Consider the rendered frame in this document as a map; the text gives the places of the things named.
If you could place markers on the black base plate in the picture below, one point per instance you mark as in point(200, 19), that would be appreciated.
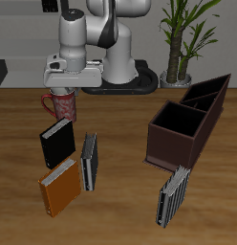
point(146, 84)

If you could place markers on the orange book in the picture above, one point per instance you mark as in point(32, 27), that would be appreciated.
point(61, 189)

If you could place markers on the red patterned mug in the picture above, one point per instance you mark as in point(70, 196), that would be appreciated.
point(64, 106)

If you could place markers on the dark brown desk caddy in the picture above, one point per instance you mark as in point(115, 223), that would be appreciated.
point(174, 140)

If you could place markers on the green pot plant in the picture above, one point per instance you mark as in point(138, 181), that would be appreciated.
point(174, 54)

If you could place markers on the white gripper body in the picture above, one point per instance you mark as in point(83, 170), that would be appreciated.
point(72, 78)

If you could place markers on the black white striped book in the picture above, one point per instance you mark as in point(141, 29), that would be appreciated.
point(90, 162)
point(173, 199)

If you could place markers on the black wall fixture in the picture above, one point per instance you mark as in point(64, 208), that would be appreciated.
point(49, 5)

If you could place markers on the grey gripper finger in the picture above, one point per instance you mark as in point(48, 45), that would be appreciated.
point(77, 91)

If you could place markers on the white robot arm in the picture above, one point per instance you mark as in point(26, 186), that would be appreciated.
point(118, 48)

